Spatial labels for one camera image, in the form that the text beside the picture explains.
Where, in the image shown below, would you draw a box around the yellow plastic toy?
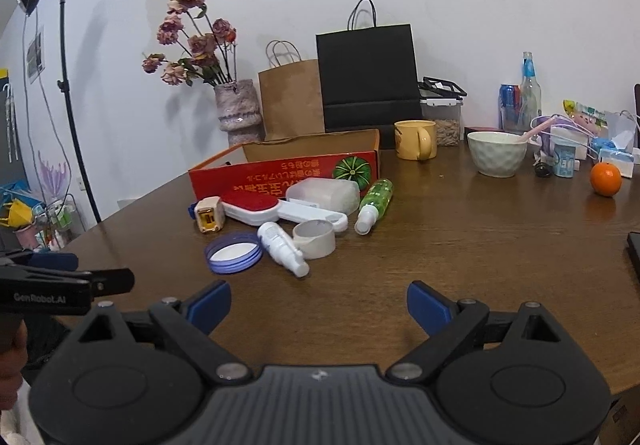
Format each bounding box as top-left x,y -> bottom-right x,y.
0,197 -> 39,230

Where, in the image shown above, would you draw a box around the black light stand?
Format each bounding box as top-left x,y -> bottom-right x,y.
55,0 -> 103,223

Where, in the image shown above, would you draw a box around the green spray bottle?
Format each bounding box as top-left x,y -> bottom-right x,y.
354,179 -> 394,236

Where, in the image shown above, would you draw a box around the red white lint brush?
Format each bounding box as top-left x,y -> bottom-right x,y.
220,189 -> 349,232

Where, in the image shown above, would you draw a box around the orange fruit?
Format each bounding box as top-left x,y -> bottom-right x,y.
590,162 -> 622,197

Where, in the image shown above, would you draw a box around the colourful snack packet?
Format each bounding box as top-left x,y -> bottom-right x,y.
562,100 -> 608,128

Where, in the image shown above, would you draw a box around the brown paper bag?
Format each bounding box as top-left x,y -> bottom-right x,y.
257,40 -> 326,142

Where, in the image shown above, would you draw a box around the mottled pink vase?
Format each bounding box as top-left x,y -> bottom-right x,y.
214,79 -> 264,146

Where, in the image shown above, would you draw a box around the white spray bottle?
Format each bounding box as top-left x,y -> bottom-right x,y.
256,221 -> 311,278

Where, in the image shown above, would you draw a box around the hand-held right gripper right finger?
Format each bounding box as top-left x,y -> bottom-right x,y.
387,281 -> 576,386

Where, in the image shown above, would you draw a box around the grey wall picture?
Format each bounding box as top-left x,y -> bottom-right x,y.
26,31 -> 47,84

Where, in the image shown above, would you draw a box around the flat black device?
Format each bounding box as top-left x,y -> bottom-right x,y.
626,232 -> 640,282

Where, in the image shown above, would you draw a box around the white paper bag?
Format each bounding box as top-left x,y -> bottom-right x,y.
602,110 -> 638,150

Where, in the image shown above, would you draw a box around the pink spoon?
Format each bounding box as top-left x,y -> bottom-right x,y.
517,119 -> 556,144

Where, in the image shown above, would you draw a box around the purple plastic bag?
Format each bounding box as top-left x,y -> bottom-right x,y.
530,114 -> 598,160

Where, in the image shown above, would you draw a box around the blue tissue pack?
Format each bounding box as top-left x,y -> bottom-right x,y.
590,137 -> 636,178

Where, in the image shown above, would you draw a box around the white bowl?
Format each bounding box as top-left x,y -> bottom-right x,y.
467,131 -> 528,178

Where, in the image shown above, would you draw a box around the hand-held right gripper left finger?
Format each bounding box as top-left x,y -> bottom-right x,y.
65,280 -> 253,386

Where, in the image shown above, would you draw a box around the translucent plastic container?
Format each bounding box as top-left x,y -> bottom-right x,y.
286,177 -> 361,216

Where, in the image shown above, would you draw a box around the white tape roll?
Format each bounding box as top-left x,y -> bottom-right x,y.
292,220 -> 337,260

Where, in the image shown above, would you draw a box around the red cardboard box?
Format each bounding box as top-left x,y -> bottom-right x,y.
188,129 -> 382,202

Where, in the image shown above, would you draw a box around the clear black-lidded food container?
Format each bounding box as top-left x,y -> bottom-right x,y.
417,76 -> 468,147

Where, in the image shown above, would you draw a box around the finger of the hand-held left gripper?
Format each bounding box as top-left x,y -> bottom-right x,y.
0,249 -> 79,272
82,268 -> 136,297

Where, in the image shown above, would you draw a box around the blue jar lid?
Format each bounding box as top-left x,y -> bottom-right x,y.
204,232 -> 263,274

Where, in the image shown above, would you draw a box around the yellow mug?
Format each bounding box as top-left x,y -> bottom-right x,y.
394,120 -> 438,160

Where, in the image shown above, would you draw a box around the small blue white carton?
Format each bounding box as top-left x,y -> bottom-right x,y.
552,145 -> 576,178

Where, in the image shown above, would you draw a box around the white wire rack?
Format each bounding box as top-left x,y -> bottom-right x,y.
30,195 -> 86,251

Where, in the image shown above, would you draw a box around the white gold charger plug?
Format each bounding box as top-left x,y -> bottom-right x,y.
195,196 -> 227,234

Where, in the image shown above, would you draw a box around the person's left hand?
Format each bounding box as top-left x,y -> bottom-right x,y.
0,317 -> 28,408

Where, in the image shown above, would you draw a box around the black paper bag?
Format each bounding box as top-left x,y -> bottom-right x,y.
315,0 -> 423,134

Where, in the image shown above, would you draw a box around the dried pink flowers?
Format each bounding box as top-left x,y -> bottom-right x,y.
141,0 -> 238,87

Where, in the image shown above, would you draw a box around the blue snack packet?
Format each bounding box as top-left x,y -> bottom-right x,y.
498,84 -> 523,133

